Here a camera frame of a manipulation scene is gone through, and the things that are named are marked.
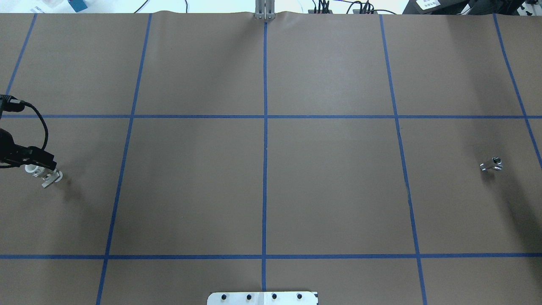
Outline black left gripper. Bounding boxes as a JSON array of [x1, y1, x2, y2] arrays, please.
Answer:
[[0, 129, 57, 170]]

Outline white and chrome PPR valve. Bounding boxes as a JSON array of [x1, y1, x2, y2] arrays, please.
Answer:
[[25, 164, 63, 189]]

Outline chrome pipe fitting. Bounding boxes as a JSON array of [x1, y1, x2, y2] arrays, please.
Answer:
[[479, 157, 503, 172]]

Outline teal box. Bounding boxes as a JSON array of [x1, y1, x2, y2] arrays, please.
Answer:
[[68, 0, 88, 12]]

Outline brown paper table mat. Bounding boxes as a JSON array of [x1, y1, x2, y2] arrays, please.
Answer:
[[1, 11, 541, 305]]

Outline black left camera cable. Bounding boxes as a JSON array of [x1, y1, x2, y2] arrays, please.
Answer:
[[0, 95, 49, 169]]

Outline aluminium frame post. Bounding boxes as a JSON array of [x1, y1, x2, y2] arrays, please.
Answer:
[[254, 0, 276, 21]]

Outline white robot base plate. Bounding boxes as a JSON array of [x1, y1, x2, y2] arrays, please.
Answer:
[[207, 291, 319, 305]]

